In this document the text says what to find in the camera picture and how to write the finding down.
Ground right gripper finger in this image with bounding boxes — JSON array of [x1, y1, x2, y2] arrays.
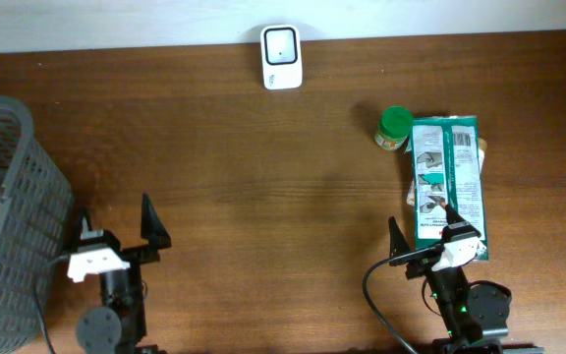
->
[[388, 216, 412, 260], [443, 204, 470, 230]]

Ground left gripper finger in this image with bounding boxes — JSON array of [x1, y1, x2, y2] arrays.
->
[[141, 193, 172, 249], [71, 208, 92, 246]]

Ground green white wipes pack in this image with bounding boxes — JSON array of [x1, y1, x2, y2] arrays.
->
[[407, 116, 488, 249]]

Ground white tube package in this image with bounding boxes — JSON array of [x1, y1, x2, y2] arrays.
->
[[406, 138, 487, 207]]

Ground green lid jar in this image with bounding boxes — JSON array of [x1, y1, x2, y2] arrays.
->
[[374, 106, 414, 150]]

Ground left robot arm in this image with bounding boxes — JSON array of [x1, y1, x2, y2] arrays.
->
[[67, 194, 172, 354]]

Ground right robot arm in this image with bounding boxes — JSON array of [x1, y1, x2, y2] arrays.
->
[[388, 204, 545, 354]]

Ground white barcode scanner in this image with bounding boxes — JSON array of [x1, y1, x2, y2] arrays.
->
[[259, 25, 303, 90]]

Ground grey plastic mesh basket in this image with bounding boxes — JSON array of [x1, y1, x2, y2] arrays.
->
[[0, 96, 74, 353]]

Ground left black camera cable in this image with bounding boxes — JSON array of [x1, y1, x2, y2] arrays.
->
[[30, 253, 73, 354]]

